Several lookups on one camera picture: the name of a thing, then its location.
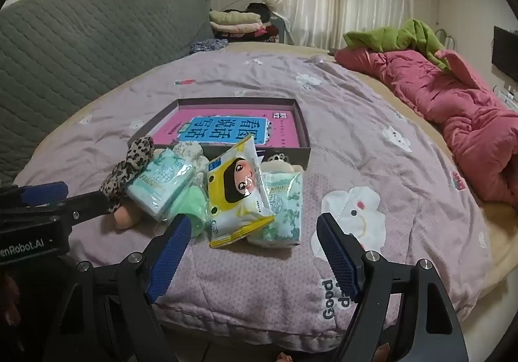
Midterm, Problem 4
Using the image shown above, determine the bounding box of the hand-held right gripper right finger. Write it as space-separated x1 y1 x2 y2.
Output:
316 213 470 362

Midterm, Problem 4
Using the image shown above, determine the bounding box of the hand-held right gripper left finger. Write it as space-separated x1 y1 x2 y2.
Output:
49 214 193 362

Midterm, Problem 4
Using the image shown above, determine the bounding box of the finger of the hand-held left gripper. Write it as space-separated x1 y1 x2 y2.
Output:
0 181 69 209
49 190 116 225

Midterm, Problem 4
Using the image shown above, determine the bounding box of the small green tissue pack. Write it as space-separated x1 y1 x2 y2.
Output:
170 184 211 239

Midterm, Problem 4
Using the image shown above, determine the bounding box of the leopard print scrunchie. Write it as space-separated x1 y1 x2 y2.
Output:
99 135 156 213

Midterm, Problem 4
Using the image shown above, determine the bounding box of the mint green tissue pack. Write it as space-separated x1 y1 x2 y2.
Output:
125 147 196 221

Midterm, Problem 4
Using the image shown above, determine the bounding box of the leaf print tissue pack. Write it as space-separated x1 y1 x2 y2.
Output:
247 170 304 247

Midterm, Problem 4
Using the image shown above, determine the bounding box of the yellow cartoon wet wipes pack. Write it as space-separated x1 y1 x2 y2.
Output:
206 134 276 249

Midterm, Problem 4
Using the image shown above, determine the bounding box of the grey shallow cardboard box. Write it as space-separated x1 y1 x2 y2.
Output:
127 98 312 172

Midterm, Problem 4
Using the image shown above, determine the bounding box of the white floral cloth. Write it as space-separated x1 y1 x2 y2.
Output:
174 141 211 180

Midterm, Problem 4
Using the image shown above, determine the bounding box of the pink book with blue label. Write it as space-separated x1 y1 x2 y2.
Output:
148 109 302 146

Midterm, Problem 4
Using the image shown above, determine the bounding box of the purple printed bed blanket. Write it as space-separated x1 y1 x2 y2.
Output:
14 40 492 340

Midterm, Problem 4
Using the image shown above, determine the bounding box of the grey quilted headboard cover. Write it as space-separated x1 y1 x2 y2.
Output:
0 0 215 185

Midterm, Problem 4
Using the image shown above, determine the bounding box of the pink quilt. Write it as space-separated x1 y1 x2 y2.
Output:
335 47 518 209

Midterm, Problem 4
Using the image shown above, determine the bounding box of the blue white knit cloth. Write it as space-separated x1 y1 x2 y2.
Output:
190 38 229 55

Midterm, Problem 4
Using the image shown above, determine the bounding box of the pink folded garment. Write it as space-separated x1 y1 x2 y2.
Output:
212 21 265 36

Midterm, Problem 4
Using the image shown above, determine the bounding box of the cream folded garment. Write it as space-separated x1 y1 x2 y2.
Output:
209 11 260 25

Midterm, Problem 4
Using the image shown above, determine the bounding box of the green blanket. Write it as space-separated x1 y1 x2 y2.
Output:
343 18 456 71

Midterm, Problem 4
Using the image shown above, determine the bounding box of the dark clothes pile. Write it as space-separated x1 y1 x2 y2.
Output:
246 3 284 44

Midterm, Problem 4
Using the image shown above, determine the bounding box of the black television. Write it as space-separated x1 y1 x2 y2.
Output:
491 26 518 83

